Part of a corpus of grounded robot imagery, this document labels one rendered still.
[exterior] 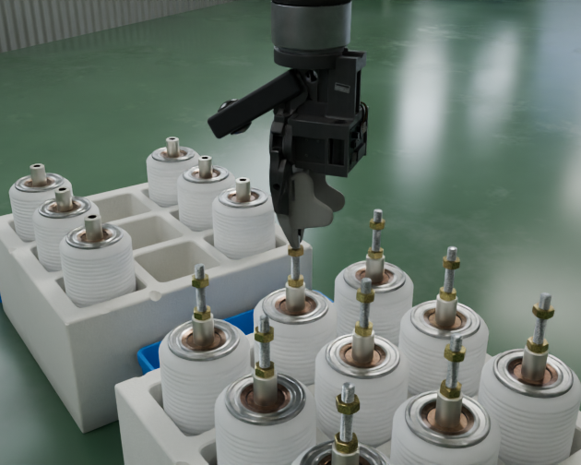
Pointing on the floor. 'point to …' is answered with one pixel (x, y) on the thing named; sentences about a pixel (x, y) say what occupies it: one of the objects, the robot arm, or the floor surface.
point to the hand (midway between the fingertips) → (290, 232)
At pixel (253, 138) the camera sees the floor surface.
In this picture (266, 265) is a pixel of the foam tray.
